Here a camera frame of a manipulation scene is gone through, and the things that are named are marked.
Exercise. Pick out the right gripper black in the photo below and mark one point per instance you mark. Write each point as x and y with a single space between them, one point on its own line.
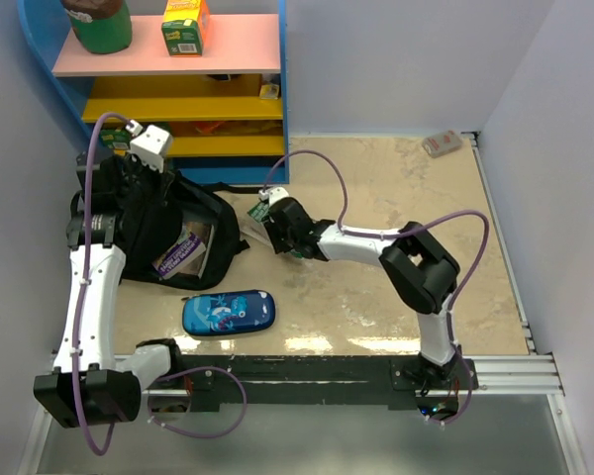
273 230

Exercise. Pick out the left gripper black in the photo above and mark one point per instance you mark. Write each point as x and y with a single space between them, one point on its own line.
162 180

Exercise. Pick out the black student backpack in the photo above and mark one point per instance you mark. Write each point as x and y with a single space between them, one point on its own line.
144 228

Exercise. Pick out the green Treehouse book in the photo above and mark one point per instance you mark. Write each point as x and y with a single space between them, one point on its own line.
258 212

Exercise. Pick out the A Tale of Two Cities book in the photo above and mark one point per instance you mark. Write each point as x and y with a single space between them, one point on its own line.
205 232

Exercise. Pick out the purple 52-Storey Treehouse book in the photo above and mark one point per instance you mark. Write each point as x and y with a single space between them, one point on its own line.
185 249

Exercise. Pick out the blue dinosaur pencil case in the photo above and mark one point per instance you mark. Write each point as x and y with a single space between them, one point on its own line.
230 313

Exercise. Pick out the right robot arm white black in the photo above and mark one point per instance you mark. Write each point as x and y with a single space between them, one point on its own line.
419 268

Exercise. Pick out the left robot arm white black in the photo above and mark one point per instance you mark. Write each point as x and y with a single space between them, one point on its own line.
87 386

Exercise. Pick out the green brown bag on shelf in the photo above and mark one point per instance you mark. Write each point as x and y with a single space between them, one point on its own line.
102 27

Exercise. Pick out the green small box left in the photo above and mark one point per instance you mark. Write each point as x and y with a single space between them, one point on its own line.
115 138

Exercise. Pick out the orange snack packet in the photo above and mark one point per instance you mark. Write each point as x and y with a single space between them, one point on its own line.
207 128

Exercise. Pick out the blue shelf unit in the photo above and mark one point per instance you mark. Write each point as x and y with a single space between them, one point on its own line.
247 48

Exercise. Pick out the small yellow white box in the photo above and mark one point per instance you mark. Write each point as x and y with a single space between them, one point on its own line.
269 91

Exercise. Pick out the yellow green box on shelf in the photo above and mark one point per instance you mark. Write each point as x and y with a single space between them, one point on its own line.
184 26

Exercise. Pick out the grey red packet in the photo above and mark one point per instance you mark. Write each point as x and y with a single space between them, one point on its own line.
440 144

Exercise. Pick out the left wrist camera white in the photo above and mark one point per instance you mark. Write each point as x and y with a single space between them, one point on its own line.
150 145

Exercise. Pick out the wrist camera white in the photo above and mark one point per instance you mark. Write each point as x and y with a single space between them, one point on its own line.
271 195
150 145

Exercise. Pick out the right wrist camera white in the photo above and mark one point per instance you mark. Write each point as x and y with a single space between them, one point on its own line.
271 195

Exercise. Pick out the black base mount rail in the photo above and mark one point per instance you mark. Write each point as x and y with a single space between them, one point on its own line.
398 382

